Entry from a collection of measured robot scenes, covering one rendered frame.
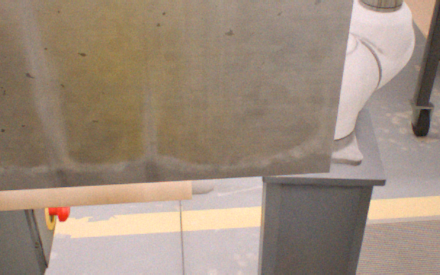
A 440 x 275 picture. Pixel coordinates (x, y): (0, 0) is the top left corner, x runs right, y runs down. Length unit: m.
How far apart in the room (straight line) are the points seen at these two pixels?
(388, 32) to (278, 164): 1.15
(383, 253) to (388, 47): 0.95
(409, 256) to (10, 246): 1.60
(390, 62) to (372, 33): 0.08
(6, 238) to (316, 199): 0.80
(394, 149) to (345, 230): 1.19
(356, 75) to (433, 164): 1.35
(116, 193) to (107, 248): 1.69
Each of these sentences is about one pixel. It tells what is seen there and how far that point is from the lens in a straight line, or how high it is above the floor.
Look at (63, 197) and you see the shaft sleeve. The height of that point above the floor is 1.25.
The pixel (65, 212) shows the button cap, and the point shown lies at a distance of 0.92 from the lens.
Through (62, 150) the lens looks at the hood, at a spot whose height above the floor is 1.41.
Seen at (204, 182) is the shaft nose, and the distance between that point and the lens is 0.52.
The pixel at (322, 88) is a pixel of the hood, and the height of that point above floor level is 1.44.
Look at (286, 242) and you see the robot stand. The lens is 1.55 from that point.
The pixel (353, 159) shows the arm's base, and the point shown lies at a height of 0.71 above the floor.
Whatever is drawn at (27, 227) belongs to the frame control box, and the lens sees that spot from 0.85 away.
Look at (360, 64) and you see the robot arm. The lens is 1.35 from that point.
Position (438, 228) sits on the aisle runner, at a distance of 2.37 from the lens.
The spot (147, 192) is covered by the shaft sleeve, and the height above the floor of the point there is 1.25.
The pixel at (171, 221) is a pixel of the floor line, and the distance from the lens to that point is 2.27.
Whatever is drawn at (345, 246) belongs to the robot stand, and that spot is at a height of 0.47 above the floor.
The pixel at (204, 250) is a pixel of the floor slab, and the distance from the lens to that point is 2.17.
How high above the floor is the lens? 1.60
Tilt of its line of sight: 37 degrees down
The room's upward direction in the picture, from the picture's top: straight up
